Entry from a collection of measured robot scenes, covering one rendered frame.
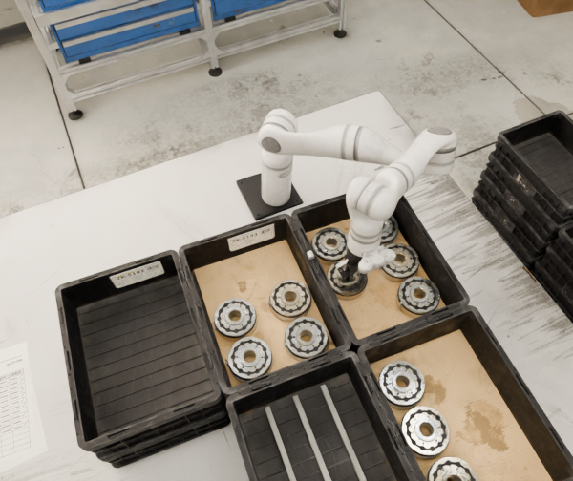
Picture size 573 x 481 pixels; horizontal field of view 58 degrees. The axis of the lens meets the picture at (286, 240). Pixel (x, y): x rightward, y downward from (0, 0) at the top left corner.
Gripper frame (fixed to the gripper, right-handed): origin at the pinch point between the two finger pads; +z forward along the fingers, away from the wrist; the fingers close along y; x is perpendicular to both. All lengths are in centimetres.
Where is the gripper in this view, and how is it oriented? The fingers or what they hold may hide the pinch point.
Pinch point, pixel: (357, 273)
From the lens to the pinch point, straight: 133.9
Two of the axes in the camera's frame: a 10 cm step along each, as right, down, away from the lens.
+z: 0.2, 5.5, 8.4
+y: -9.1, 3.7, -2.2
